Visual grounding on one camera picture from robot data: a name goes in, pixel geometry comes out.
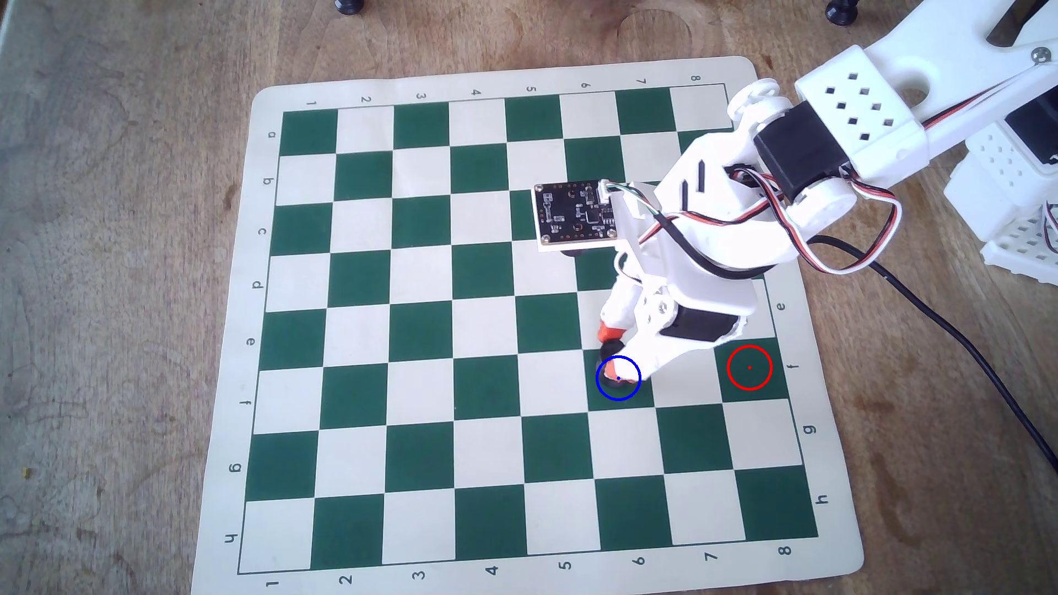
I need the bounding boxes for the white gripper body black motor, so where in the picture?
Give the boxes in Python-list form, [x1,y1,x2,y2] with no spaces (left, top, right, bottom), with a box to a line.
[614,124,800,345]

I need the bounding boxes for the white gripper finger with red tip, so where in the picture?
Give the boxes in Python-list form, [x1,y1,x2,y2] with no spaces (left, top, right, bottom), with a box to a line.
[606,329,730,385]
[598,279,656,342]

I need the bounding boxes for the black pawn chess piece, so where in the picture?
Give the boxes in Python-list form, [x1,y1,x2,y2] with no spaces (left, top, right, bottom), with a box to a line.
[598,337,631,386]

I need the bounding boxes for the green and cream chess mat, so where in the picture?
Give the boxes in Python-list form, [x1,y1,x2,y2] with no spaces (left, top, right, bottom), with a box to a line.
[190,55,866,595]

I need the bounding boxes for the black camera circuit board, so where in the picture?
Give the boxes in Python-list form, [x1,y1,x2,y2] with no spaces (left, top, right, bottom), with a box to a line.
[532,181,623,251]

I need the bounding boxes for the red white black gripper wires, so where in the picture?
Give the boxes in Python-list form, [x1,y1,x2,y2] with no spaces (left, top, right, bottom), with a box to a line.
[607,164,904,276]

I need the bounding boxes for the black cable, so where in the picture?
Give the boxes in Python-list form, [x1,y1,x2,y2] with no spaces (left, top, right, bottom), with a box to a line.
[806,235,1058,474]

